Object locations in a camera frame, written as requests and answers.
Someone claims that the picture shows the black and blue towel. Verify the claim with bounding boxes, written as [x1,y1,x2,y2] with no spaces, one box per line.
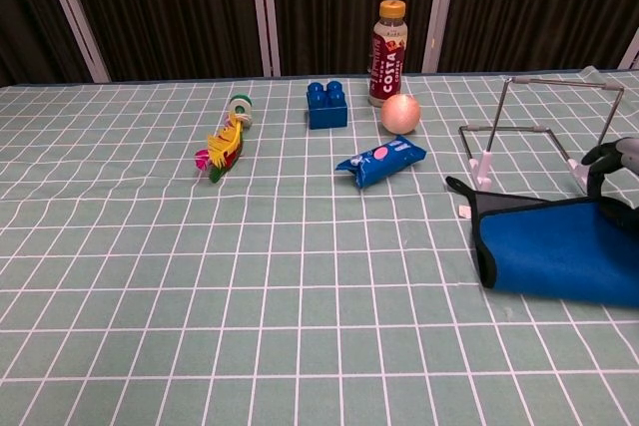
[444,175,639,308]

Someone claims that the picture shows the blue toy brick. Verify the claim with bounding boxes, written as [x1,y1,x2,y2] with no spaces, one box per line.
[306,79,349,131]

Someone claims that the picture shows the wire rack with white feet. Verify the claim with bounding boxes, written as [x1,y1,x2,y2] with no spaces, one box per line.
[457,65,626,193]

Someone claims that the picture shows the green checked tablecloth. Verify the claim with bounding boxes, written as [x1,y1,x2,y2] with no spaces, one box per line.
[0,69,639,426]

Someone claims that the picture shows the pink ball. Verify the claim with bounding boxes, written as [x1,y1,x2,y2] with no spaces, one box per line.
[380,93,423,136]

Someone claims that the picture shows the colourful feather shuttlecock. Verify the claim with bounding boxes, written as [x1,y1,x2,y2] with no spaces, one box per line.
[194,93,255,185]

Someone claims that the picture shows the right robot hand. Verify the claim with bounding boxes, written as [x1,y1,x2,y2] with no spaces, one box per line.
[581,136,639,237]

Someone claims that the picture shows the blue snack packet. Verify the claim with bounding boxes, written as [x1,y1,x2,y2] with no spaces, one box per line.
[334,135,428,192]

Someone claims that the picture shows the Costa coffee bottle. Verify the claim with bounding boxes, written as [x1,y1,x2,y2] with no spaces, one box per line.
[367,0,408,108]

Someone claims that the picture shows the white partition post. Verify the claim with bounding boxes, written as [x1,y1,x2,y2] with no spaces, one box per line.
[617,26,639,71]
[421,0,461,74]
[35,0,112,84]
[248,0,282,79]

